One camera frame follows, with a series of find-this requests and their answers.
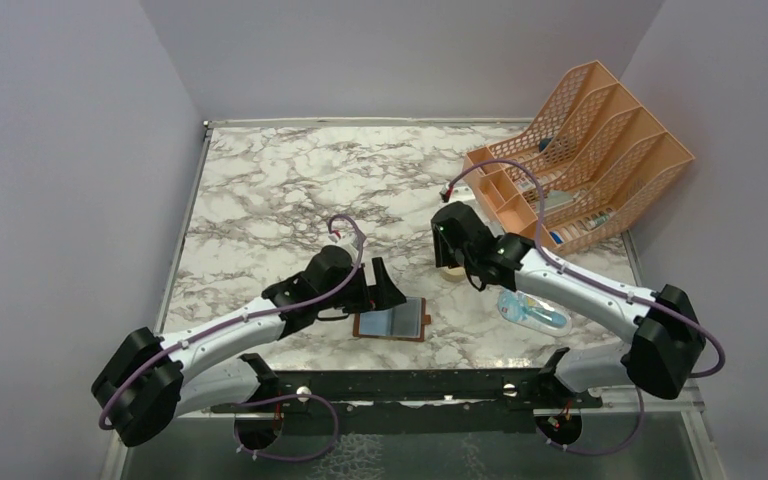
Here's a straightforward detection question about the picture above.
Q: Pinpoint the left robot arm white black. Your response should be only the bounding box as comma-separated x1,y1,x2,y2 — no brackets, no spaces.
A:
91,245,407,447

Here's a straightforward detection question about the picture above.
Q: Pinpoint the brown leather card holder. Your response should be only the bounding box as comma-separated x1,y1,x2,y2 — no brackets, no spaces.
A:
352,297,432,342

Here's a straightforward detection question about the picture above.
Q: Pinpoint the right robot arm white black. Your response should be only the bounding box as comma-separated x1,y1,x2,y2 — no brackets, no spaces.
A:
431,202,707,407

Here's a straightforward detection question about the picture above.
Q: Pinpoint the orange plastic file organizer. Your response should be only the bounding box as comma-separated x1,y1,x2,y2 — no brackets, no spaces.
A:
463,61,694,255

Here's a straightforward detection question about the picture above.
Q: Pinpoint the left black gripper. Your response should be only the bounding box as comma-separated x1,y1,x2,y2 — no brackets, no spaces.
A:
317,258,406,315

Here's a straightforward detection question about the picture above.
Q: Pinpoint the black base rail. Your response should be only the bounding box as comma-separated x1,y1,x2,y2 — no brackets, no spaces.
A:
210,368,603,439

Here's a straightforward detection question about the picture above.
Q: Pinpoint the beige oval tray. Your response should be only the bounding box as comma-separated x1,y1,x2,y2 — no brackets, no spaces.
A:
438,265,467,283

